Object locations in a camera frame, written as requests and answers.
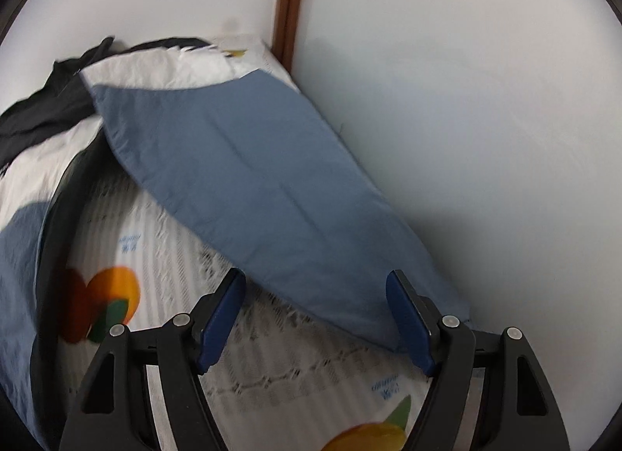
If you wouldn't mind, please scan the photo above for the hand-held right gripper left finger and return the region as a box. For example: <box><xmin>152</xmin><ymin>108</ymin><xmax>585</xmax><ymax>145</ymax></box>
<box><xmin>58</xmin><ymin>268</ymin><xmax>246</xmax><ymax>451</ymax></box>

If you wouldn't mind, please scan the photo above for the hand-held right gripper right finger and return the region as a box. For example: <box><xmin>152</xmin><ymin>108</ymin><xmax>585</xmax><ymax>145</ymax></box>
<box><xmin>385</xmin><ymin>269</ymin><xmax>571</xmax><ymax>451</ymax></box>

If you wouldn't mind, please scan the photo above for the black garment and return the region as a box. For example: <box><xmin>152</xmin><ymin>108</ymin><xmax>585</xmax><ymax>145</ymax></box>
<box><xmin>0</xmin><ymin>36</ymin><xmax>217</xmax><ymax>167</ymax></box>

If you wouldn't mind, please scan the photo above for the fruit print bedsheet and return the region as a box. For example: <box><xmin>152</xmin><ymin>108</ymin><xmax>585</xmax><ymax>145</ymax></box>
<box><xmin>46</xmin><ymin>35</ymin><xmax>435</xmax><ymax>451</ymax></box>

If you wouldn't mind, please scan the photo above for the brown wooden trim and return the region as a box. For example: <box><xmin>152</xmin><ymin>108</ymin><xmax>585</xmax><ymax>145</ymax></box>
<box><xmin>271</xmin><ymin>0</ymin><xmax>312</xmax><ymax>69</ymax></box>

